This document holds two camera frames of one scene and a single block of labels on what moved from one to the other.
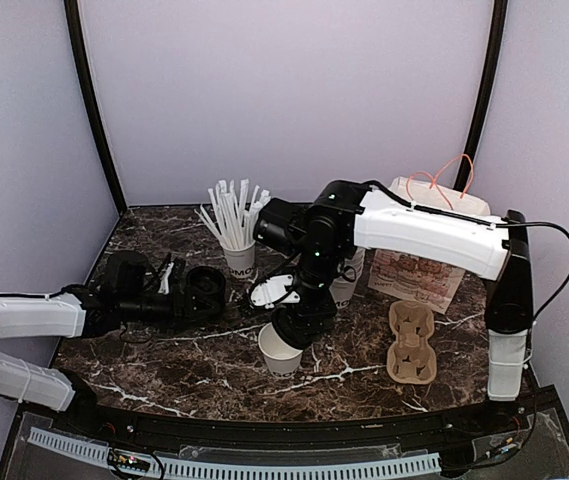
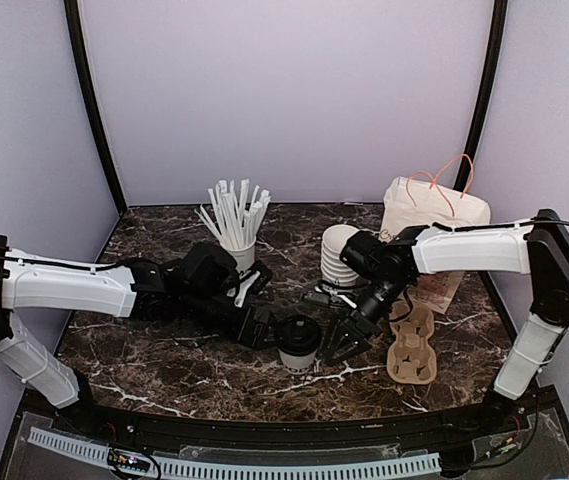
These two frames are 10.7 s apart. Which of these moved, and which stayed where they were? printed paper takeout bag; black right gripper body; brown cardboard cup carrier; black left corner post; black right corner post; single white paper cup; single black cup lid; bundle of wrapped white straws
Moved: single black cup lid; black right gripper body; single white paper cup
Stayed: black left corner post; printed paper takeout bag; black right corner post; bundle of wrapped white straws; brown cardboard cup carrier
